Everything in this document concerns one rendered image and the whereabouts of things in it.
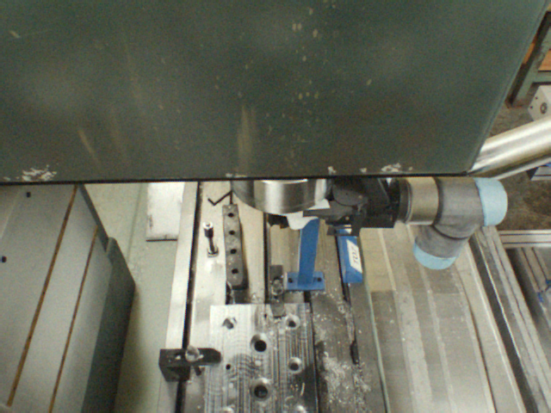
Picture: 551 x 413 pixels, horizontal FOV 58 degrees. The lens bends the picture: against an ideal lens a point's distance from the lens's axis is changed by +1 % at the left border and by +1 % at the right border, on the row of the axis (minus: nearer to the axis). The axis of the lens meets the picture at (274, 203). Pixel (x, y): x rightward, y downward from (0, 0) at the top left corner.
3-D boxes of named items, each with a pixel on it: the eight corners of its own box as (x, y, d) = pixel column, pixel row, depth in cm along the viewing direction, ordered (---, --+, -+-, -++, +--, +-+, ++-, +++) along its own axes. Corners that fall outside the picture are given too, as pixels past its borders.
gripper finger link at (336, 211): (305, 225, 71) (361, 215, 73) (306, 219, 70) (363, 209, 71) (295, 200, 74) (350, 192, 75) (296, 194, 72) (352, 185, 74)
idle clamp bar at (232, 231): (239, 217, 142) (238, 202, 137) (246, 297, 125) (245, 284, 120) (223, 218, 141) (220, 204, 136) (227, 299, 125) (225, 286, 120)
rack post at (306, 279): (322, 273, 130) (332, 202, 107) (325, 291, 126) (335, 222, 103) (285, 274, 130) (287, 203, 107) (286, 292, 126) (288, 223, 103)
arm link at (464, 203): (493, 239, 78) (517, 206, 72) (425, 237, 78) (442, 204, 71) (479, 200, 83) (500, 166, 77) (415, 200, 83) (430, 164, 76)
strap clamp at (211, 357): (224, 366, 114) (219, 338, 103) (224, 380, 112) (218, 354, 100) (167, 367, 114) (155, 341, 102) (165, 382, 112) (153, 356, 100)
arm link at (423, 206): (442, 204, 71) (430, 163, 76) (411, 203, 71) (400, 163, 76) (426, 234, 77) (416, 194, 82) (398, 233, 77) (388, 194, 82)
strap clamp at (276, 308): (281, 286, 127) (282, 254, 116) (284, 334, 119) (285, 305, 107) (269, 286, 127) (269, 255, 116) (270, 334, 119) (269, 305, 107)
